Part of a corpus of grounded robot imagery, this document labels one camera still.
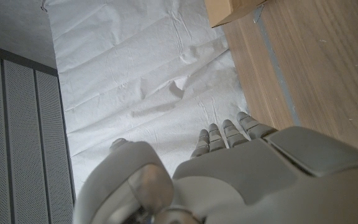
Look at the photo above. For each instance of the brown cardboard packing box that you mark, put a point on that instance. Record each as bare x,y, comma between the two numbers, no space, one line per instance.
225,11

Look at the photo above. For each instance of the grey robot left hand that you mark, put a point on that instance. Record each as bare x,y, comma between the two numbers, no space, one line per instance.
259,183

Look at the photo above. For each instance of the white cloth curtain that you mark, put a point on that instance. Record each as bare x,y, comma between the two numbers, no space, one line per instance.
129,77

